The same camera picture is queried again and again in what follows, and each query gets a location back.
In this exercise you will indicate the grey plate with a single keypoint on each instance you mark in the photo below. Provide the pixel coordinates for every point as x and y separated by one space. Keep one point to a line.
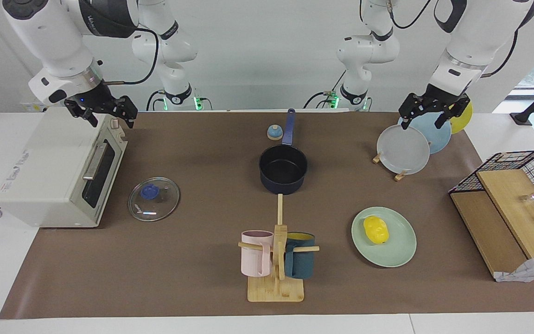
403 150

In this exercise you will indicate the dark teal mug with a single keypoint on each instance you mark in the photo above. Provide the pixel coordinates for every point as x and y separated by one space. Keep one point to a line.
301 264

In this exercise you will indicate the yellow plate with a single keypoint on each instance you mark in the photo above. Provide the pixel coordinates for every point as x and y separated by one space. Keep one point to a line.
464 121

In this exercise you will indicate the light wooden board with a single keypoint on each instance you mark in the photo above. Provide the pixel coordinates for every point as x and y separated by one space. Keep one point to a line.
512 208

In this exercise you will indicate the white power strip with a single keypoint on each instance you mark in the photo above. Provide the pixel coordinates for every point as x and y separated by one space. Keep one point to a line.
33 107

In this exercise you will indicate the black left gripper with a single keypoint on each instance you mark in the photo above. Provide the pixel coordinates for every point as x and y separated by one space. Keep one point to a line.
436 98

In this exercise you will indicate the small blue wooden knob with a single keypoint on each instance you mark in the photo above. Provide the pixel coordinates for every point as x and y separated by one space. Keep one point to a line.
275 134

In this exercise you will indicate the white toaster oven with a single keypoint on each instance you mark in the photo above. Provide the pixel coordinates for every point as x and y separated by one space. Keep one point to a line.
40 176

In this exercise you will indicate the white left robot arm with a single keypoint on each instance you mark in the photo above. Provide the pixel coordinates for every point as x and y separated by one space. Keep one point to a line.
475 32

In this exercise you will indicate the glass lid with blue knob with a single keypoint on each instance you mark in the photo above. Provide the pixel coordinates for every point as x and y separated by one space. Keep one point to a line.
162 204

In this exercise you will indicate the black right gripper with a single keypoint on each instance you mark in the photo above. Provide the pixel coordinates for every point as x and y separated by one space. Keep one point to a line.
94 98

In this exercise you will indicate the light blue plate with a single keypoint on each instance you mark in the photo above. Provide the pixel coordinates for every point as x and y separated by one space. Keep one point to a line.
438 134

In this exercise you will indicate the wooden plate rack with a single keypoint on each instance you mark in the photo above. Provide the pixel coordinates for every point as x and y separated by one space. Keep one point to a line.
400 176

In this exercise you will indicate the green plate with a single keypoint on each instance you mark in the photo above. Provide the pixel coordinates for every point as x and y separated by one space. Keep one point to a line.
392 254

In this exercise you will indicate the brown table mat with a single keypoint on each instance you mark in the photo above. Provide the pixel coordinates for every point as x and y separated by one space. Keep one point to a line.
202 232

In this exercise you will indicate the pink mug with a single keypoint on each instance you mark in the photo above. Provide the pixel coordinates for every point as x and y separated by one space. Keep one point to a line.
253 260

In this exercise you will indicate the wooden mug tree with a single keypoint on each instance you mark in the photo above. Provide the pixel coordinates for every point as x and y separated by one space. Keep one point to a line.
276 290

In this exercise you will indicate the dark blue saucepan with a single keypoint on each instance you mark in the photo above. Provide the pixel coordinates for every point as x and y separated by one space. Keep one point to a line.
283 184

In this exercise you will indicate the brown wooden board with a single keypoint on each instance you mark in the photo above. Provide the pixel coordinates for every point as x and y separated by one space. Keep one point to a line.
485 232

